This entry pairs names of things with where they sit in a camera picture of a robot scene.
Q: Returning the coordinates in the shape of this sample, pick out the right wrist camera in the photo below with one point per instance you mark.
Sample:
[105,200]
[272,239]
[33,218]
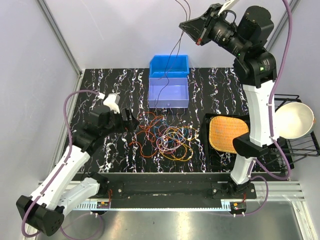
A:
[228,5]

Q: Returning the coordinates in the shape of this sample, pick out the large white bowl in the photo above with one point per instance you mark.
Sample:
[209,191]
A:
[294,120]

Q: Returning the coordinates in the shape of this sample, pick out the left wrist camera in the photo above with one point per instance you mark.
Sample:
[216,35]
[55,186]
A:
[112,101]

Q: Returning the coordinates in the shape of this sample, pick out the blue plastic bin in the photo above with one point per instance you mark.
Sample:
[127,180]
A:
[173,66]

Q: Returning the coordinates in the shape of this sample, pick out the black plastic tray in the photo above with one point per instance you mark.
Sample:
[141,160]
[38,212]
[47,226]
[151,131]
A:
[217,161]

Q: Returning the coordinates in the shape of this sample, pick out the woven orange bamboo mat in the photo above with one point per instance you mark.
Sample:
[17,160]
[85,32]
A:
[222,131]

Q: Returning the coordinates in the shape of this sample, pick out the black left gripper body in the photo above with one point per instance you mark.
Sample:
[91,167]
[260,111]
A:
[127,125]

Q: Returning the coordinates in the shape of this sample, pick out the black wire dish rack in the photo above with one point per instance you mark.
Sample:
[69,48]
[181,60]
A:
[295,150]

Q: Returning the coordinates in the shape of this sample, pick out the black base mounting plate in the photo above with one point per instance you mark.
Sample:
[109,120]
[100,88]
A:
[165,191]

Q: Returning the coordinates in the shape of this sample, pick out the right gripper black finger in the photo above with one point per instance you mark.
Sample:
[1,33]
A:
[194,32]
[198,22]

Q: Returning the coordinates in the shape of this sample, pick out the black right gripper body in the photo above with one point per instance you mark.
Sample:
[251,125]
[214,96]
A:
[216,8]

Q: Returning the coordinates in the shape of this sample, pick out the aluminium frame rail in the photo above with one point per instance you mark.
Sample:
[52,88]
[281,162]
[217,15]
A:
[272,191]

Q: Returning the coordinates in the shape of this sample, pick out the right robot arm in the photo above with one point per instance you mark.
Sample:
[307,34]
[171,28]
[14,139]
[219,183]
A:
[256,70]

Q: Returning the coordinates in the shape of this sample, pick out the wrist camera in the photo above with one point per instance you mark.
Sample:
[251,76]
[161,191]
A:
[228,5]
[112,101]

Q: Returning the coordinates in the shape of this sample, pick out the lavender plastic tray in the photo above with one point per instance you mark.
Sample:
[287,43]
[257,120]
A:
[168,93]

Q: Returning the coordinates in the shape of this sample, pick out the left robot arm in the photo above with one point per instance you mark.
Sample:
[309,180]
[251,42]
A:
[46,207]

